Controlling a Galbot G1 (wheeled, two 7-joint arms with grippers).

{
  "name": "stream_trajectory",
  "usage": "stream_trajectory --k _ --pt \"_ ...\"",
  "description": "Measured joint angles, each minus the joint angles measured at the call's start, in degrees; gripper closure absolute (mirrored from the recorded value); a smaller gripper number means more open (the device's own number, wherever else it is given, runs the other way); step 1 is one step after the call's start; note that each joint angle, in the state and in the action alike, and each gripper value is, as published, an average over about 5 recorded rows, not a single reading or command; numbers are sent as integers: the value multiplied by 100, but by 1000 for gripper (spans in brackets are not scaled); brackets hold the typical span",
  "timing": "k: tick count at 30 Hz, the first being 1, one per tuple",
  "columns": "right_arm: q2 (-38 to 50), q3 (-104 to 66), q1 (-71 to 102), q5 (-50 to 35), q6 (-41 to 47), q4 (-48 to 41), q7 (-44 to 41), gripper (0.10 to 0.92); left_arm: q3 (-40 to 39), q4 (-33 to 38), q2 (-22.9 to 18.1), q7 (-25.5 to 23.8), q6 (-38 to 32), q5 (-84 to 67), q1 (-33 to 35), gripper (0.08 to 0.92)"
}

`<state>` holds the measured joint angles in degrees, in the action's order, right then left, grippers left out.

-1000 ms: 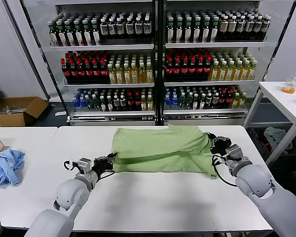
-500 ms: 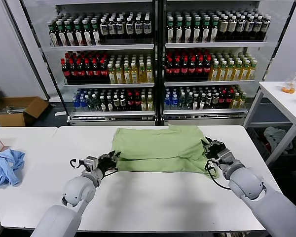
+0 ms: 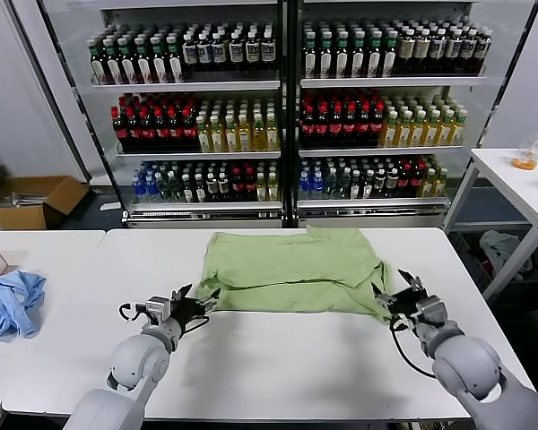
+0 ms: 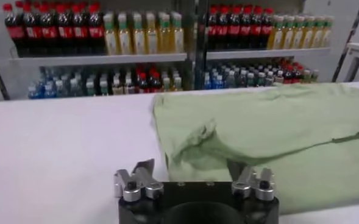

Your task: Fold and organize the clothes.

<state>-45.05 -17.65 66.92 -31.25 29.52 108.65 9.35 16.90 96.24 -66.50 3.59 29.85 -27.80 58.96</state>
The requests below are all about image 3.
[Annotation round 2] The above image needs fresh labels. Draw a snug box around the glass door beverage cabinet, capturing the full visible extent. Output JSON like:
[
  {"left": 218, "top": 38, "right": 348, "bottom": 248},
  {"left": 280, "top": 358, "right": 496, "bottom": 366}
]
[{"left": 35, "top": 0, "right": 292, "bottom": 229}]

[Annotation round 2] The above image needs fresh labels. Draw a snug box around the beaker with orange liquid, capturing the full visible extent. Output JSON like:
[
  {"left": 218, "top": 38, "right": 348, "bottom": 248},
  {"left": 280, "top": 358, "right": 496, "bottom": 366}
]
[{"left": 512, "top": 142, "right": 538, "bottom": 171}]

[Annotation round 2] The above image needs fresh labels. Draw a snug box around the crumpled light blue cloth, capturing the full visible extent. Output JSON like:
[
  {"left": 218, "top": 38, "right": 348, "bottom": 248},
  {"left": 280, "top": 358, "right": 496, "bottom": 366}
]
[{"left": 0, "top": 270, "right": 48, "bottom": 341}]

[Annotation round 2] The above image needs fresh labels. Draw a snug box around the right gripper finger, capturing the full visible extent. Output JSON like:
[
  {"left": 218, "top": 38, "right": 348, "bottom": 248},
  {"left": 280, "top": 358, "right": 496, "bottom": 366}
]
[
  {"left": 370, "top": 281, "right": 399, "bottom": 311},
  {"left": 397, "top": 268, "right": 425, "bottom": 295}
]

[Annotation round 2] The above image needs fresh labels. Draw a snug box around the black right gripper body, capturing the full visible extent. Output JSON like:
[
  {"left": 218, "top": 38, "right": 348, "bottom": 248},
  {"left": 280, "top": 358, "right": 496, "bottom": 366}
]
[{"left": 386, "top": 288, "right": 429, "bottom": 319}]

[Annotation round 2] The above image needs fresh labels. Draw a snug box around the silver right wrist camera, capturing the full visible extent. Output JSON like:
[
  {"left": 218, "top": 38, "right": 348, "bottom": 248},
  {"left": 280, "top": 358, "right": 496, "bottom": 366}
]
[{"left": 414, "top": 295, "right": 449, "bottom": 326}]

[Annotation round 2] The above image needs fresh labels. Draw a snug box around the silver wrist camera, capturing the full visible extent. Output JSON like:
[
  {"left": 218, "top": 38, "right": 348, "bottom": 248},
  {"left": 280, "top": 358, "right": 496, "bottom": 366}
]
[
  {"left": 136, "top": 295, "right": 171, "bottom": 322},
  {"left": 414, "top": 295, "right": 449, "bottom": 326}
]

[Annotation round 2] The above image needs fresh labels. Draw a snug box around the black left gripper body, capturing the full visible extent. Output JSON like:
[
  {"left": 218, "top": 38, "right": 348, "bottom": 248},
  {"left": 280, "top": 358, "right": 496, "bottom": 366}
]
[{"left": 169, "top": 297, "right": 206, "bottom": 323}]

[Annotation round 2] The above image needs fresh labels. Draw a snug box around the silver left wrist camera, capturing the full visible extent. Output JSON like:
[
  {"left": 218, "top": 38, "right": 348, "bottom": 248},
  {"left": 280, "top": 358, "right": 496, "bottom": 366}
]
[{"left": 136, "top": 295, "right": 171, "bottom": 322}]

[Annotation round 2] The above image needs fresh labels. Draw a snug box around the grey crumpled cloth pile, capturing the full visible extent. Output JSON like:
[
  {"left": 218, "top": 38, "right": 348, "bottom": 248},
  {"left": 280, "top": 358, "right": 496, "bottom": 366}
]
[{"left": 478, "top": 230, "right": 534, "bottom": 281}]

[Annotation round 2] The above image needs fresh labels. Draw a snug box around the open cardboard box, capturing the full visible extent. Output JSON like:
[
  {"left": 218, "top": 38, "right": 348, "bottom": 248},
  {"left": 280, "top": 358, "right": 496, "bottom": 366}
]
[{"left": 0, "top": 175, "right": 91, "bottom": 230}]

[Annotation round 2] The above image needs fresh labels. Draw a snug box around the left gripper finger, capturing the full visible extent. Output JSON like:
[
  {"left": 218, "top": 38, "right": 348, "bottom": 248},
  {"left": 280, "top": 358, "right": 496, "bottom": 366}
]
[
  {"left": 195, "top": 288, "right": 221, "bottom": 314},
  {"left": 171, "top": 283, "right": 194, "bottom": 306}
]

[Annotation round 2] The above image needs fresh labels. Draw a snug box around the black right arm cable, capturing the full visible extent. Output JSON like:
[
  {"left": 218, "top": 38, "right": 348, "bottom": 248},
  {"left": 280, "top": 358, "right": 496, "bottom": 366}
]
[{"left": 388, "top": 315, "right": 436, "bottom": 375}]

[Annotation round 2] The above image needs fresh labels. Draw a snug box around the light green polo shirt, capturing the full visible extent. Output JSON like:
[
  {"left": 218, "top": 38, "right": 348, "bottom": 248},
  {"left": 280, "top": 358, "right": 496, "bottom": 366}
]
[{"left": 196, "top": 225, "right": 394, "bottom": 324}]

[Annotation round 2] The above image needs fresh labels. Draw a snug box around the white side table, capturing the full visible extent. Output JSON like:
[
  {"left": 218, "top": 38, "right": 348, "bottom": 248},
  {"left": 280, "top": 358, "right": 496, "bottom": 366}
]
[{"left": 442, "top": 147, "right": 538, "bottom": 301}]

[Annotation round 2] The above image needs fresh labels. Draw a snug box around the metal shelf with bottled drinks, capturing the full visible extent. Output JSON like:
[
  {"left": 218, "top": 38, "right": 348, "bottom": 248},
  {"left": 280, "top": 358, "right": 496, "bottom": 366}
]
[{"left": 291, "top": 0, "right": 538, "bottom": 232}]

